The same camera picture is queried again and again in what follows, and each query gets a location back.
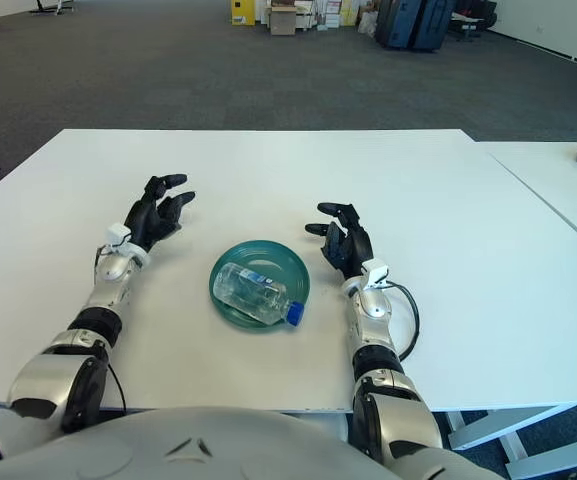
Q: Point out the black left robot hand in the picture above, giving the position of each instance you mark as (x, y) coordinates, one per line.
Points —
(145, 220)

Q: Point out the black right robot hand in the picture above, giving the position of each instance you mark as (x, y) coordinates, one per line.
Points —
(355, 250)

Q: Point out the clear bottle with blue cap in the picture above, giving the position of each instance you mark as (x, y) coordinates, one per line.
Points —
(248, 292)

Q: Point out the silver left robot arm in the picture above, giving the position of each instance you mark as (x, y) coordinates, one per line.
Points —
(53, 380)

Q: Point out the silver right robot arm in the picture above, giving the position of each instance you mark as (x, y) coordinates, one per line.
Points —
(403, 430)

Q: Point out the green round plate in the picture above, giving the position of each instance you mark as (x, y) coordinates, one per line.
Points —
(278, 260)

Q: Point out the white plastic bag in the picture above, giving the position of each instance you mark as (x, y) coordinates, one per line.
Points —
(367, 22)

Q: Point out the yellow box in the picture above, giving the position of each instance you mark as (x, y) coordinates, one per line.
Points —
(243, 11)

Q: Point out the blue suitcase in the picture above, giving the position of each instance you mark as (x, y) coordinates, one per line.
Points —
(395, 22)

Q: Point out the chair base with casters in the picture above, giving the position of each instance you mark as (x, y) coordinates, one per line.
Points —
(53, 7)

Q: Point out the grey robot torso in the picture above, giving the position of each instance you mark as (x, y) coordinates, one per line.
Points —
(193, 450)

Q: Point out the brown cardboard box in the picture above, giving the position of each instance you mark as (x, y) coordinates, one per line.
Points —
(282, 22)

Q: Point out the stack of white boxes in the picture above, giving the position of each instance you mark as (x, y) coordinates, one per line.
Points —
(327, 12)

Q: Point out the dark navy suitcase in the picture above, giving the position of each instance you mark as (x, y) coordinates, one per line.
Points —
(433, 22)

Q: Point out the black chair at desk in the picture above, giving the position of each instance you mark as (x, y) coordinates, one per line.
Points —
(472, 20)

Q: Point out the white table frame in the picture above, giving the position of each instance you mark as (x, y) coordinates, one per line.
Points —
(513, 425)

